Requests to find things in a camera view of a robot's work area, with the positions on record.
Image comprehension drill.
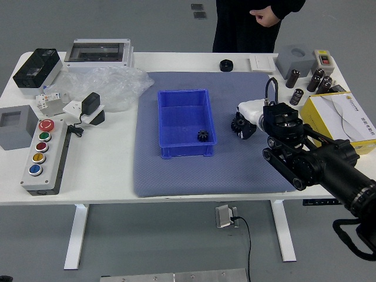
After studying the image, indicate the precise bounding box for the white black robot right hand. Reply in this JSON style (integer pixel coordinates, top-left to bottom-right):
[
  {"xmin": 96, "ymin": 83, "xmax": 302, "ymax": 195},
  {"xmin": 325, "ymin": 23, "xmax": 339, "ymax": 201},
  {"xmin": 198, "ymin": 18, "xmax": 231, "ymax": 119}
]
[{"xmin": 230, "ymin": 99, "xmax": 265, "ymax": 140}]

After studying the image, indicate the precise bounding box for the person's left hand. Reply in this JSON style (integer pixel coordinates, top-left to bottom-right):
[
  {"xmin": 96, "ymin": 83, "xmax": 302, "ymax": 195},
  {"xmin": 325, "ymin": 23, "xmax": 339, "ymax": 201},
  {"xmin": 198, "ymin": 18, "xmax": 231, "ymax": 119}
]
[{"xmin": 249, "ymin": 6, "xmax": 280, "ymax": 28}]

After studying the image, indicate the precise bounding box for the big black gear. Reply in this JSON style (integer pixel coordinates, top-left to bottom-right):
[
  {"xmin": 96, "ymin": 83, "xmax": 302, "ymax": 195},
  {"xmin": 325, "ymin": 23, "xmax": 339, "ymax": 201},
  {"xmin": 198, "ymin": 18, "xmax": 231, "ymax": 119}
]
[{"xmin": 230, "ymin": 116, "xmax": 247, "ymax": 133}]

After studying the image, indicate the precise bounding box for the blue plastic box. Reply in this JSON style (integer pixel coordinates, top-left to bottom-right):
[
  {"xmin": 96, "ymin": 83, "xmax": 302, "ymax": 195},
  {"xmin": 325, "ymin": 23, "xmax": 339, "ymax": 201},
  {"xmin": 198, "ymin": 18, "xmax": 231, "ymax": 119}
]
[{"xmin": 157, "ymin": 89, "xmax": 218, "ymax": 160}]

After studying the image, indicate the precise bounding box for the yellow white carton box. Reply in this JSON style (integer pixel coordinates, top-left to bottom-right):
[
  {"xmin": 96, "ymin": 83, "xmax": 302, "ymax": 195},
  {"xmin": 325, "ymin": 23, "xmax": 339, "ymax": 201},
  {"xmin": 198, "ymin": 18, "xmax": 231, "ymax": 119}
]
[{"xmin": 299, "ymin": 92, "xmax": 376, "ymax": 156}]

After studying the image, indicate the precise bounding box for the silver floor socket box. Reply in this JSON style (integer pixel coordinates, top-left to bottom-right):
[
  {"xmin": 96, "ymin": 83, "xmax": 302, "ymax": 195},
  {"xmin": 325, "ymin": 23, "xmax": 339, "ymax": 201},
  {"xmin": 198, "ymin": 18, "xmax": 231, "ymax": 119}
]
[{"xmin": 215, "ymin": 204, "xmax": 240, "ymax": 229}]

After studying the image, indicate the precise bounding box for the grey push-button control box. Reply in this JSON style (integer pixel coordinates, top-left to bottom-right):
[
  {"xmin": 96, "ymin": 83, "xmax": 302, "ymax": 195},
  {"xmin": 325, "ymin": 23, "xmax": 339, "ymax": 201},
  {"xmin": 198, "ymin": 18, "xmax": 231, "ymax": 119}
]
[{"xmin": 19, "ymin": 117, "xmax": 70, "ymax": 196}]

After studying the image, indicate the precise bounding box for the grey distribution box clear lid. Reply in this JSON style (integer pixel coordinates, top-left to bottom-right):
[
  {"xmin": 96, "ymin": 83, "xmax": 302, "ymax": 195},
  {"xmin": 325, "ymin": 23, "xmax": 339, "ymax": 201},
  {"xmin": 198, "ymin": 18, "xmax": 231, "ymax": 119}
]
[{"xmin": 63, "ymin": 38, "xmax": 135, "ymax": 73}]

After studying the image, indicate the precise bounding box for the person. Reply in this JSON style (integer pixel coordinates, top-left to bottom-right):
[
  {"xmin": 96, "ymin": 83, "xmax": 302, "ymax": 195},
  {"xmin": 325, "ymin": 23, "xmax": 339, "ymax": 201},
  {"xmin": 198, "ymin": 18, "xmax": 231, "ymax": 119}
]
[{"xmin": 211, "ymin": 0, "xmax": 306, "ymax": 53}]

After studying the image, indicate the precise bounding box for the grey block with round hole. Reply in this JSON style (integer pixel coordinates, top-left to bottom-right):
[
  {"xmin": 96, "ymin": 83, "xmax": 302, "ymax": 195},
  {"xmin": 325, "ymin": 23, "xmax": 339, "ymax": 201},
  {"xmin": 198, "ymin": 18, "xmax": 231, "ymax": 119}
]
[{"xmin": 275, "ymin": 45, "xmax": 317, "ymax": 80}]

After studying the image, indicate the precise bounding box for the blue-grey padded mat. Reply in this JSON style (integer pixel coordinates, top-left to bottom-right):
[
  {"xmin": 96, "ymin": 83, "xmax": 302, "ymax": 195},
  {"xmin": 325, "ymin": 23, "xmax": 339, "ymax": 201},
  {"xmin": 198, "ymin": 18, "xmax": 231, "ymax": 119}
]
[{"xmin": 132, "ymin": 71, "xmax": 302, "ymax": 198}]

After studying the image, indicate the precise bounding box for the white table leg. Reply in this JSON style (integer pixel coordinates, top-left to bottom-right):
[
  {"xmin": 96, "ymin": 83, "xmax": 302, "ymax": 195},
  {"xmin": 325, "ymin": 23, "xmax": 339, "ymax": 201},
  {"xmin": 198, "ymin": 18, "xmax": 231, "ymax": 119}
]
[
  {"xmin": 63, "ymin": 204, "xmax": 90, "ymax": 270},
  {"xmin": 270, "ymin": 200, "xmax": 297, "ymax": 263}
]

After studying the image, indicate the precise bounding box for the black table control panel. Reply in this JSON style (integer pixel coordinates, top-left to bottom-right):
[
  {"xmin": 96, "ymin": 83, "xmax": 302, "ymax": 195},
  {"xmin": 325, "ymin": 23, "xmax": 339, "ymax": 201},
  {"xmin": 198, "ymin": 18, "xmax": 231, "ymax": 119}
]
[{"xmin": 303, "ymin": 199, "xmax": 338, "ymax": 206}]

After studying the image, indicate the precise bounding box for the clear plastic bag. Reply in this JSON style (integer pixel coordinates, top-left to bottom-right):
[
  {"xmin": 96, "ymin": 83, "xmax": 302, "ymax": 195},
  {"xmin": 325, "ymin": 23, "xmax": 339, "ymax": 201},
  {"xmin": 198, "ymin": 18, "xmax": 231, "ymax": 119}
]
[{"xmin": 46, "ymin": 65, "xmax": 155, "ymax": 113}]

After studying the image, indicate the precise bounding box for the grey block with square hole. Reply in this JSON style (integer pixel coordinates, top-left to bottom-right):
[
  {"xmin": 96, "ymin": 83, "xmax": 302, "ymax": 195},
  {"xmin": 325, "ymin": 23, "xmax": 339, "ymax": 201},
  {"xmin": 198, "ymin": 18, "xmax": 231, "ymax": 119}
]
[{"xmin": 0, "ymin": 105, "xmax": 40, "ymax": 151}]

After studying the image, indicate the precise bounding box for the black power adapter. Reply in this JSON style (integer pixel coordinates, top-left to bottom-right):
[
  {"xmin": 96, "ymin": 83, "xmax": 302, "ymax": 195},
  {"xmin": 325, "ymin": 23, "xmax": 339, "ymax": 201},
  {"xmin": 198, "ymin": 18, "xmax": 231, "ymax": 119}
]
[{"xmin": 80, "ymin": 92, "xmax": 101, "ymax": 116}]

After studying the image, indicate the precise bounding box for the silver metal plate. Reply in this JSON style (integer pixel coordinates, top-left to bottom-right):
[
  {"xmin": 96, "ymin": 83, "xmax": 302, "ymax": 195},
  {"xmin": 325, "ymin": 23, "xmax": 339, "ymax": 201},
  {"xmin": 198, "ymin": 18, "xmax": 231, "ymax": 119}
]
[{"xmin": 99, "ymin": 268, "xmax": 248, "ymax": 282}]

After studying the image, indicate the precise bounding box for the white socket plate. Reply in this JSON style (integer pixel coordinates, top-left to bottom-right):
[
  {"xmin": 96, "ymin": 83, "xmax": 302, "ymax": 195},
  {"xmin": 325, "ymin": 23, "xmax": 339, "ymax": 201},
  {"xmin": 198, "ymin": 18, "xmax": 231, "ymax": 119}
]
[{"xmin": 62, "ymin": 99, "xmax": 106, "ymax": 124}]

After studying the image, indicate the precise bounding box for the white circuit breaker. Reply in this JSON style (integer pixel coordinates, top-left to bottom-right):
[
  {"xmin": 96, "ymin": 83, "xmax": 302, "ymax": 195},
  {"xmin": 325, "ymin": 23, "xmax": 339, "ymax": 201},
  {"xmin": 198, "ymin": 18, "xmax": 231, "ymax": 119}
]
[{"xmin": 35, "ymin": 90, "xmax": 71, "ymax": 116}]

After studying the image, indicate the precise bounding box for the white wall switch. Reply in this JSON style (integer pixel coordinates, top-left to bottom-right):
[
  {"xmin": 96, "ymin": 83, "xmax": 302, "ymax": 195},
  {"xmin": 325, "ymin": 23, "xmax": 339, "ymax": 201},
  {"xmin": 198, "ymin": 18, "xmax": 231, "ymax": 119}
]
[{"xmin": 249, "ymin": 55, "xmax": 276, "ymax": 73}]

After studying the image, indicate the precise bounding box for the beige switch box red button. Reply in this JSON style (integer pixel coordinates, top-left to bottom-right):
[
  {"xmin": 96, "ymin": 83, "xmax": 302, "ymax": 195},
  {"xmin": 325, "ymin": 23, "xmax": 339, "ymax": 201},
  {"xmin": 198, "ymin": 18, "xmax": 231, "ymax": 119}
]
[{"xmin": 313, "ymin": 49, "xmax": 335, "ymax": 69}]

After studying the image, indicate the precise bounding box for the black floor cable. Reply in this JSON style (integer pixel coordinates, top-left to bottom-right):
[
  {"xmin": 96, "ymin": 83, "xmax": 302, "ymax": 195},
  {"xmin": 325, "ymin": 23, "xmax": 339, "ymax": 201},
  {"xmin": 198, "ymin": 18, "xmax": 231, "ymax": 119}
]
[{"xmin": 230, "ymin": 216, "xmax": 253, "ymax": 282}]

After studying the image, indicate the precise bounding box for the black adapter cable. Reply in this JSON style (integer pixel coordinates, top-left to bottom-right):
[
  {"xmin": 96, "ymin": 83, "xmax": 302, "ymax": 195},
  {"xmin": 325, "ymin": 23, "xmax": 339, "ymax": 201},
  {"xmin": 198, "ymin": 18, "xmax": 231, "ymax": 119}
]
[{"xmin": 66, "ymin": 113, "xmax": 86, "ymax": 137}]

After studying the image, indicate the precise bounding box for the black lidded enclosure box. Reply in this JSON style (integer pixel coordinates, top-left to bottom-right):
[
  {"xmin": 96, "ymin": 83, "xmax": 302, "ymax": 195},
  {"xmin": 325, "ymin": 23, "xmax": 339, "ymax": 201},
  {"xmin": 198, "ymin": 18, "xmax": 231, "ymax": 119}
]
[{"xmin": 12, "ymin": 48, "xmax": 63, "ymax": 96}]

